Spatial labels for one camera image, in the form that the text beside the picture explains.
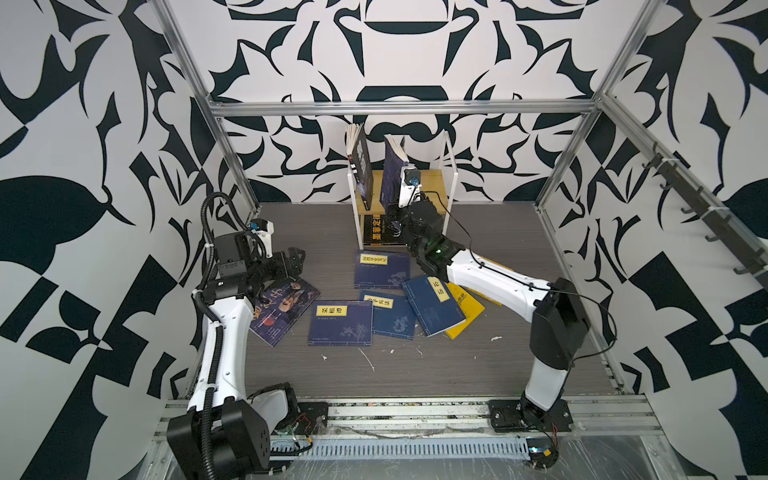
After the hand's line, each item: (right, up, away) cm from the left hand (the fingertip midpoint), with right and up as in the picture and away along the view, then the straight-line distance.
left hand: (286, 250), depth 78 cm
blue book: (+24, -7, +22) cm, 34 cm away
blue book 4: (+41, -17, +13) cm, 46 cm away
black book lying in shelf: (+22, +5, +27) cm, 35 cm away
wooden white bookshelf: (+43, +23, +33) cm, 59 cm away
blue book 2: (+13, -22, +11) cm, 28 cm away
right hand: (+29, +18, -3) cm, 35 cm away
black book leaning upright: (+19, +23, +7) cm, 30 cm away
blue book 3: (+28, -20, +12) cm, 36 cm away
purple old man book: (-6, -17, +14) cm, 23 cm away
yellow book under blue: (+51, -18, +12) cm, 55 cm away
